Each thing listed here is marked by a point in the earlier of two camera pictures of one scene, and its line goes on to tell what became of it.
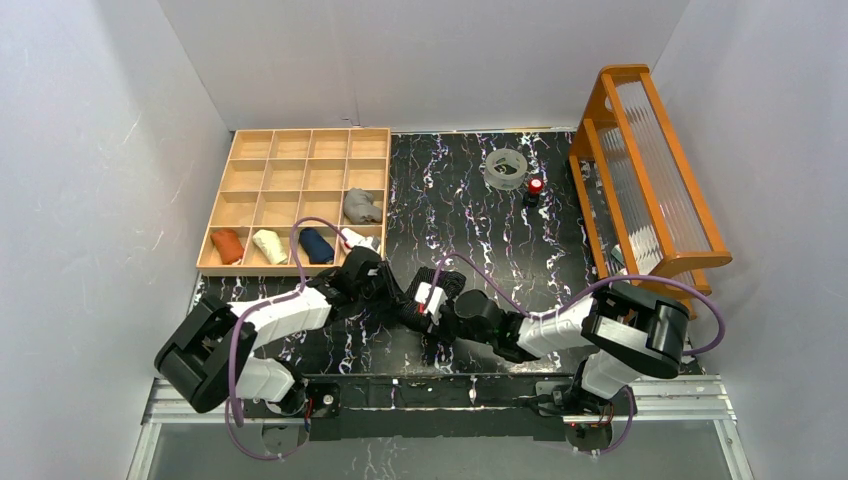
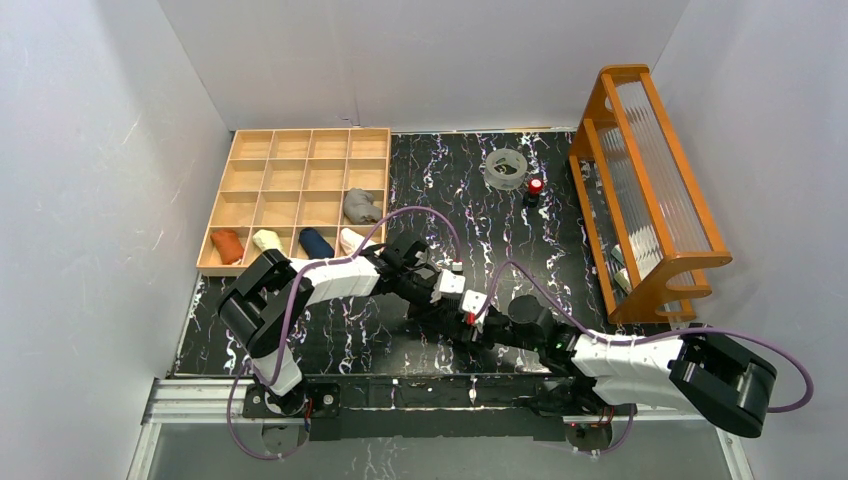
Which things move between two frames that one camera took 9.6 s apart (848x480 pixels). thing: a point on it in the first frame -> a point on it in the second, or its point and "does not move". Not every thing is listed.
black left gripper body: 370,253 -> 437,305
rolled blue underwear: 317,249 does not move
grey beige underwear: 358,207 does not move
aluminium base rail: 693,402 does not move
